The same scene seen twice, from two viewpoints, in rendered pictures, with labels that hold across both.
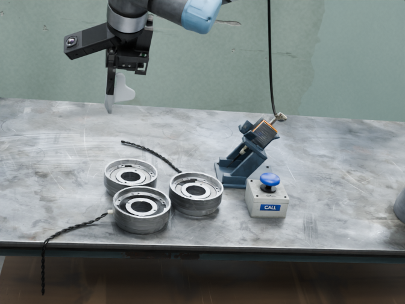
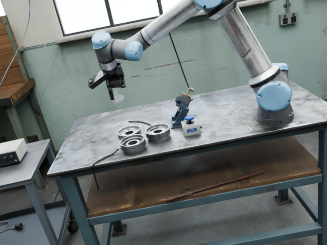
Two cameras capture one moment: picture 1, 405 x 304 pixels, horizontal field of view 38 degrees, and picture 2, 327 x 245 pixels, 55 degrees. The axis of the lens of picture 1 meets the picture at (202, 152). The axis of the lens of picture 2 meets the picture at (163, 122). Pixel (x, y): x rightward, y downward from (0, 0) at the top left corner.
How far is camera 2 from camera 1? 0.34 m
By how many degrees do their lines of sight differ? 11
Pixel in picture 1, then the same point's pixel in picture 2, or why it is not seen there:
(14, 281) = (94, 193)
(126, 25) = (107, 67)
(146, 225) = (134, 149)
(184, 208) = (153, 139)
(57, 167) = (99, 137)
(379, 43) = (268, 49)
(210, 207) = (164, 136)
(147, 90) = not seen: hidden behind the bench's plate
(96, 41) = (99, 78)
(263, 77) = (213, 83)
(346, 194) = (232, 117)
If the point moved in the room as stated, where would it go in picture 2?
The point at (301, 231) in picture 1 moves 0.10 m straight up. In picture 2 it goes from (208, 137) to (204, 114)
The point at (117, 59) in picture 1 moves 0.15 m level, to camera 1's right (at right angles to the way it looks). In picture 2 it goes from (111, 83) to (144, 78)
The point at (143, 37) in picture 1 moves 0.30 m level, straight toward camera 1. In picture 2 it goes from (118, 70) to (106, 92)
